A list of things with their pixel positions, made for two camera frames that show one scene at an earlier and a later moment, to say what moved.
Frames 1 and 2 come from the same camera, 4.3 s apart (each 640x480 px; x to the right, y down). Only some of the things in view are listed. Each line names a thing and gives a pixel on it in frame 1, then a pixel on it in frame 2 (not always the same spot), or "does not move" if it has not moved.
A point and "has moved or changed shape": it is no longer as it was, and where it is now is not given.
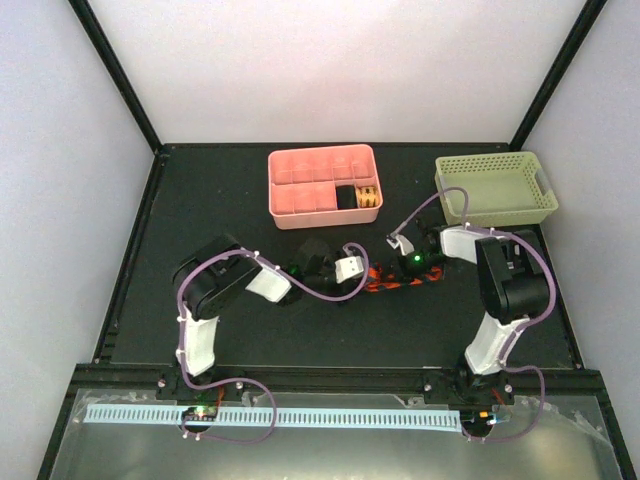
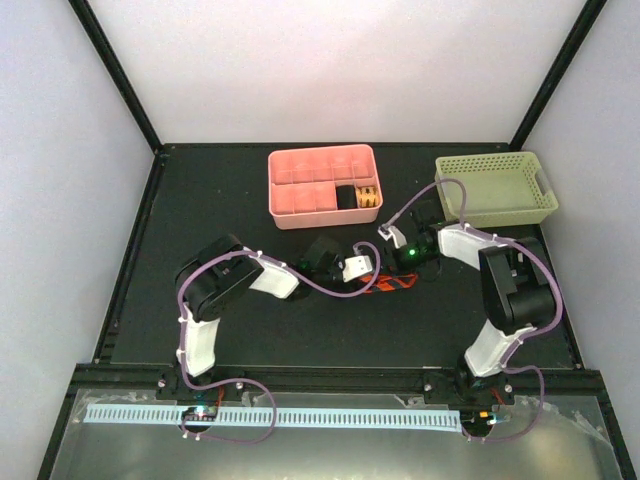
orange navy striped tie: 374,284 has moved or changed shape
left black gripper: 341,290 does not move
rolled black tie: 346,197 does not move
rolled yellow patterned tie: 368,196 does not move
